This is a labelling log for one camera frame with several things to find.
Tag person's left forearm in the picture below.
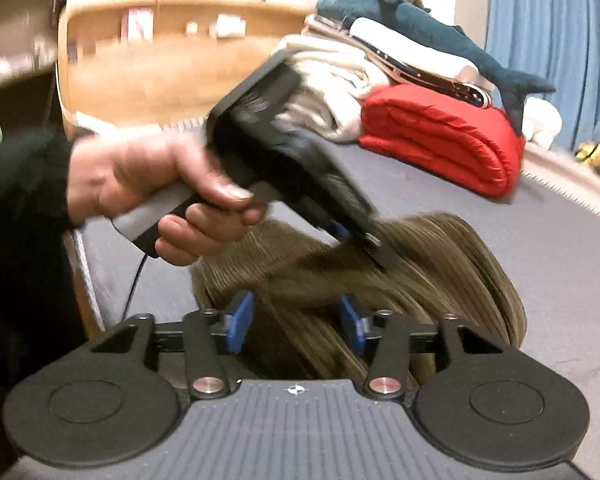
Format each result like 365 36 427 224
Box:
0 127 83 246

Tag grey bed mattress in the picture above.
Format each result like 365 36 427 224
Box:
75 110 600 480

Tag wooden shelf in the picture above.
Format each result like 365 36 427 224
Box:
0 0 72 92

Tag blue shark plush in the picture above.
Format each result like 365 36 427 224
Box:
316 0 557 134

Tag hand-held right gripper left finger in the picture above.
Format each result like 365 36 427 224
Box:
89 291 256 401

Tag person's left hand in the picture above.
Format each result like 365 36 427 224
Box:
67 132 270 267

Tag olive corduroy pants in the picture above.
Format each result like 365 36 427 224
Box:
190 212 527 382

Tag blue curtain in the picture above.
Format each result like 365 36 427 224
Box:
485 0 600 152

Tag wooden bed frame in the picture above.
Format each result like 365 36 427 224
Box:
57 0 327 132

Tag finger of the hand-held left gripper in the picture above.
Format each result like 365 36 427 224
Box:
358 234 402 275
327 221 353 244

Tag black cable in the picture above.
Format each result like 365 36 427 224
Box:
125 254 149 320

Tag white plush toy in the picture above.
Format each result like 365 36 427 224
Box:
522 97 564 150

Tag red folded blanket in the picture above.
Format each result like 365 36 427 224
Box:
358 84 526 200

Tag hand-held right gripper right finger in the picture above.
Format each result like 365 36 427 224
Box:
339 294 511 401

